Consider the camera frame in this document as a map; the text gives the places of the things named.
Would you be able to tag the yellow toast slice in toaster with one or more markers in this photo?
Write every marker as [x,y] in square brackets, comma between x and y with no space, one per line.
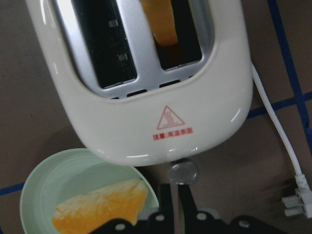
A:
[160,17]

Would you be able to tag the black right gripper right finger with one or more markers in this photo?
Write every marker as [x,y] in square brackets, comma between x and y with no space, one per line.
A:
[199,221]

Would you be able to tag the white two-slot toaster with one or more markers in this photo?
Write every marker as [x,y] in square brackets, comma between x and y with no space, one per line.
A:
[158,115]

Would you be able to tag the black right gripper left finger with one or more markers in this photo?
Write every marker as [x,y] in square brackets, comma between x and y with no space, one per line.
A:
[158,220]

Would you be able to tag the clear toaster lever knob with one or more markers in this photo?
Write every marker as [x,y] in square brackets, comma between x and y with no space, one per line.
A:
[183,172]

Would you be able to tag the yellow toast slice on plate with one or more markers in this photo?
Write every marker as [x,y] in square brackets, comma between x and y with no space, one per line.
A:
[84,213]

